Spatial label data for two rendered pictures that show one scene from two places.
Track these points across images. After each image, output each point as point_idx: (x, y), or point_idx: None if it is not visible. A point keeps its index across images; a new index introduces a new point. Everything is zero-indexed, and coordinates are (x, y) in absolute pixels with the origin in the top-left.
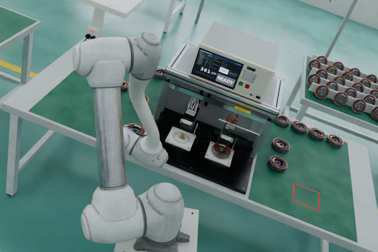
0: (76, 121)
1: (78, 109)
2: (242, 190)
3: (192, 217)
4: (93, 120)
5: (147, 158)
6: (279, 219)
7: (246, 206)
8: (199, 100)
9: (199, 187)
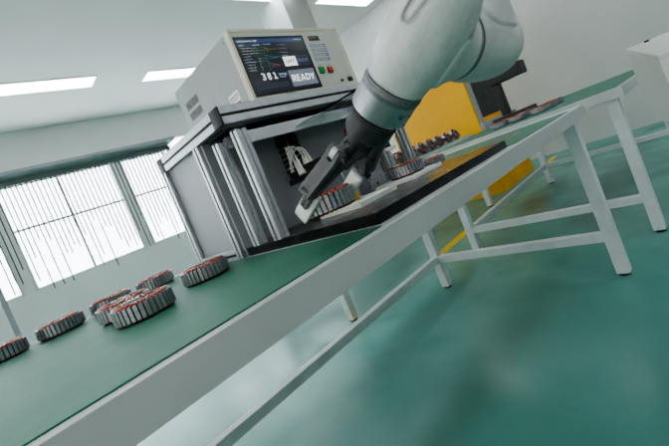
0: (179, 334)
1: (122, 349)
2: (501, 141)
3: (665, 34)
4: (209, 307)
5: (513, 12)
6: (546, 137)
7: (528, 151)
8: (293, 163)
9: (492, 174)
